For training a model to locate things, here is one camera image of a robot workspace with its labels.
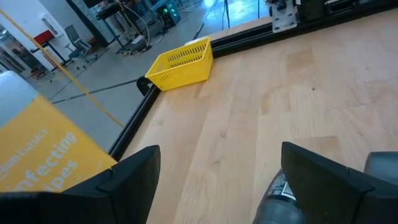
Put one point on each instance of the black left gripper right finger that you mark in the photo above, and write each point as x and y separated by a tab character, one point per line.
326	193

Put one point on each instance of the black corner clamp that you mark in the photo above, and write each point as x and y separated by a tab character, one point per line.
142	84

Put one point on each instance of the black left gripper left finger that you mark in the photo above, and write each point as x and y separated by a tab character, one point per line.
124	186

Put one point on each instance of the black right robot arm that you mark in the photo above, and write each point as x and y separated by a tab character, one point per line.
311	9

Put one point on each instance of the red-topped table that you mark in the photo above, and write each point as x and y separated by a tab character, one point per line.
43	36

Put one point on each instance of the grey office chair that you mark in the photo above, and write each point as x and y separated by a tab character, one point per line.
73	35

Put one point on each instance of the yellow slotted plastic basket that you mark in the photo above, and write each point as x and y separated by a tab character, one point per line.
183	74

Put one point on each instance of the equipment rack with green lights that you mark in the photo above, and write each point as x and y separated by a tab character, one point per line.
169	12

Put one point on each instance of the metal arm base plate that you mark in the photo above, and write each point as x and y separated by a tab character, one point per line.
284	18

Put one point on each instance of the yellow disinfecting wipes canister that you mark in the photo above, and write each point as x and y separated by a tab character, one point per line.
46	140

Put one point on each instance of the black aluminium table frame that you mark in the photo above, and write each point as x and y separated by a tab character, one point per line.
133	124

